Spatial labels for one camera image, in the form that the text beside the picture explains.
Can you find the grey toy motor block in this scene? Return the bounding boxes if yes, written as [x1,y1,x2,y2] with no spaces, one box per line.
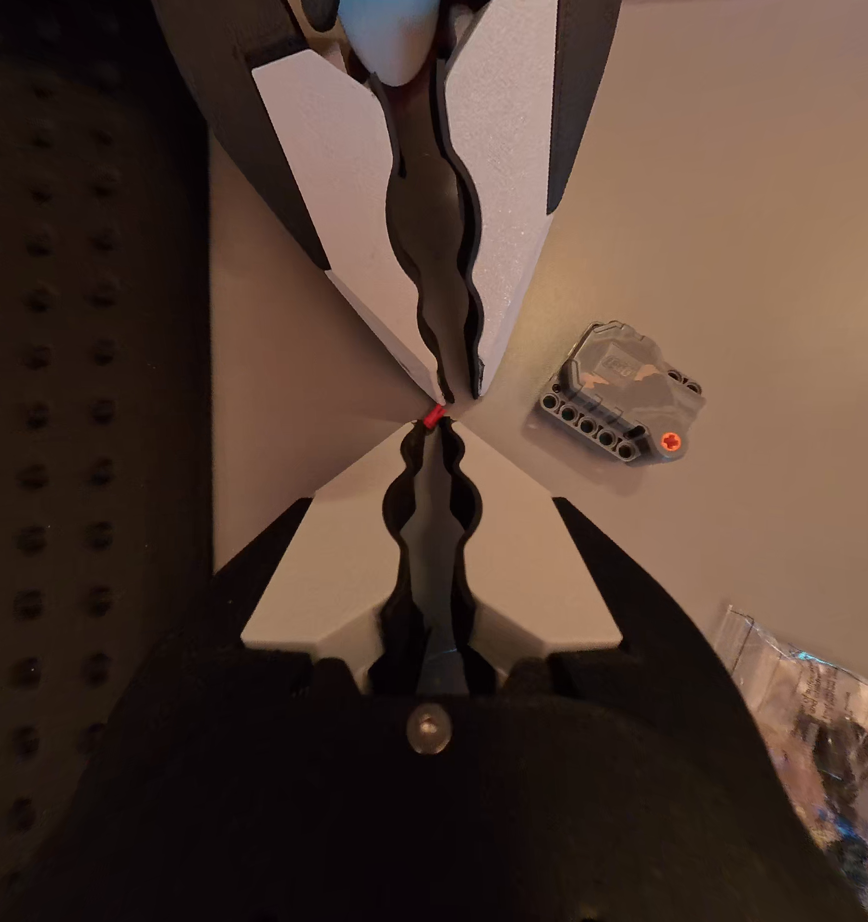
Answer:
[537,320,707,465]

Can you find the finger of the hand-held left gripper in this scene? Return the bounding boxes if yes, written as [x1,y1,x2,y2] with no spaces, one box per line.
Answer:
[434,0,560,399]
[253,49,455,406]

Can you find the grey desk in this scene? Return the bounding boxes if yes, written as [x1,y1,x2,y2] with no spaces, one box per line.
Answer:
[209,0,868,922]

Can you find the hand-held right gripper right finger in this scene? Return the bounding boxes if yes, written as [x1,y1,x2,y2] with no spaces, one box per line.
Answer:
[437,420,622,696]

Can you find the black dotted mat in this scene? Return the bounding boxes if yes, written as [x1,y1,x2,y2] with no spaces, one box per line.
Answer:
[0,0,215,922]

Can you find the clear bag of toy pieces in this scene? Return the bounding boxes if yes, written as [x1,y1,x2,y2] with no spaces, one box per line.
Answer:
[715,604,868,922]

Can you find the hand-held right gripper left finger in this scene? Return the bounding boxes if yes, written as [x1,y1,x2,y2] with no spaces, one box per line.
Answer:
[241,421,429,696]

